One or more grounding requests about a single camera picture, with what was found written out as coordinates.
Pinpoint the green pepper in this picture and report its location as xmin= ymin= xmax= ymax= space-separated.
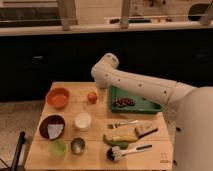
xmin=103 ymin=135 xmax=129 ymax=149

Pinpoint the red apple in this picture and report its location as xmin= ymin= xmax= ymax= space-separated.
xmin=87 ymin=92 xmax=97 ymax=104

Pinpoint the dark brown bowl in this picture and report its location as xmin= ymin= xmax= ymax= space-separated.
xmin=39 ymin=115 xmax=65 ymax=140

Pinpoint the green plastic cup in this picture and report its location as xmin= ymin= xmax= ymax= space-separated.
xmin=50 ymin=139 xmax=66 ymax=157

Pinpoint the bunch of red grapes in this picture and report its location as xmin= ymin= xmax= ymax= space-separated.
xmin=113 ymin=97 xmax=135 ymax=108

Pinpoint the wooden scrub brush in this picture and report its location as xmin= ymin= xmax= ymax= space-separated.
xmin=135 ymin=124 xmax=158 ymax=138

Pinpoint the yellow banana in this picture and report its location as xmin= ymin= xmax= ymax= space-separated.
xmin=112 ymin=135 xmax=138 ymax=142

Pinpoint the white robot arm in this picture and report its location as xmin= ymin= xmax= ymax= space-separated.
xmin=91 ymin=53 xmax=213 ymax=171

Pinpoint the orange bowl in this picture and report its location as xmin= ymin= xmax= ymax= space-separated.
xmin=45 ymin=87 xmax=70 ymax=109

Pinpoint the black stand left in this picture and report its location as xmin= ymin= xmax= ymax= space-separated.
xmin=10 ymin=131 xmax=26 ymax=171

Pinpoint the white paper cup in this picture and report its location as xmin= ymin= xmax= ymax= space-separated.
xmin=73 ymin=113 xmax=92 ymax=131

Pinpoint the grey cloth in bowl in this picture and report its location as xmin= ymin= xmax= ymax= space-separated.
xmin=47 ymin=124 xmax=64 ymax=140

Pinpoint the silver fork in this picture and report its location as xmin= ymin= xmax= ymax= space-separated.
xmin=107 ymin=120 xmax=138 ymax=129

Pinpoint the small metal cup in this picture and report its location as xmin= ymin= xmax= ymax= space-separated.
xmin=71 ymin=137 xmax=85 ymax=154

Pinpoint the green plastic tray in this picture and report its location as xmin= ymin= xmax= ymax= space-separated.
xmin=108 ymin=86 xmax=162 ymax=114

